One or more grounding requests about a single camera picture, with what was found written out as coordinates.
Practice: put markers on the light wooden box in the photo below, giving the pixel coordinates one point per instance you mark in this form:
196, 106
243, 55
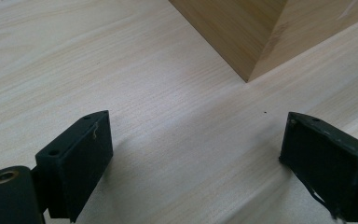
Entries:
261, 34

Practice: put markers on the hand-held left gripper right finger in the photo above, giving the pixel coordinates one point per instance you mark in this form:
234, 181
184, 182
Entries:
329, 161

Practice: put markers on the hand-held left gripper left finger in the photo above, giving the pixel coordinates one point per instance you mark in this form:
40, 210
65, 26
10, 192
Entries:
74, 161

